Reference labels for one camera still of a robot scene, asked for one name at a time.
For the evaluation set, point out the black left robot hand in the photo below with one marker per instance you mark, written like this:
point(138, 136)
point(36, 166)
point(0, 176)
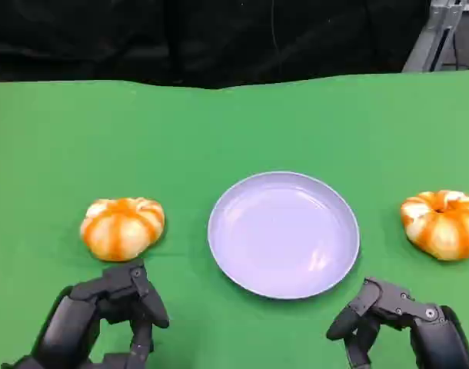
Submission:
point(84, 307)

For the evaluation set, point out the lilac plate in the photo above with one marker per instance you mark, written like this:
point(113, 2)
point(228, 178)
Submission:
point(283, 235)

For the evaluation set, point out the orange and white bread roll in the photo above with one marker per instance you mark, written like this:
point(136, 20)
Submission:
point(442, 227)
point(121, 228)

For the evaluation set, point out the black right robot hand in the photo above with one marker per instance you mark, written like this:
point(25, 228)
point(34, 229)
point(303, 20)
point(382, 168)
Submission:
point(423, 330)

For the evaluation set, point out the green table cloth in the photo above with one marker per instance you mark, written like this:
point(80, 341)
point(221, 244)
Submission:
point(142, 146)

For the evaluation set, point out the black backdrop curtain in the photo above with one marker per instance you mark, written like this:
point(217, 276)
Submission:
point(142, 38)

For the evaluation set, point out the grey metal frame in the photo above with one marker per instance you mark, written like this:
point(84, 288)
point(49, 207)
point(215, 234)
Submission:
point(430, 42)

